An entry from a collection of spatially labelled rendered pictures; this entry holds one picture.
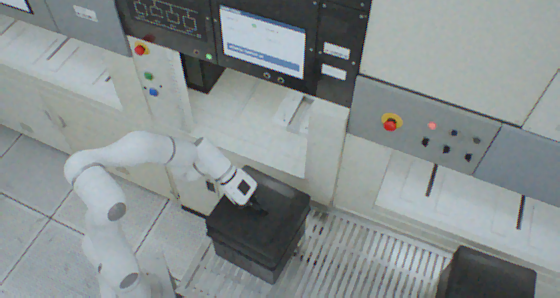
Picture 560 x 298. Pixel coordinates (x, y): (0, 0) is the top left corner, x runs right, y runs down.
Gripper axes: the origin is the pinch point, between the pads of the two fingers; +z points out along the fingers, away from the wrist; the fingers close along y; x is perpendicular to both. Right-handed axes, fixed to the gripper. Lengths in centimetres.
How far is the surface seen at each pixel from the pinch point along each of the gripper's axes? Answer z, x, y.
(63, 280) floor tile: 5, 148, -48
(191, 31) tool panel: -59, -4, 25
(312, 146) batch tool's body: -1.9, -14.6, 24.8
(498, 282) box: 66, -57, 17
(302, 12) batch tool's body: -47, -47, 29
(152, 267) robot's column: 1, 45, -31
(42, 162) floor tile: -43, 196, 4
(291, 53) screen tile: -36, -33, 29
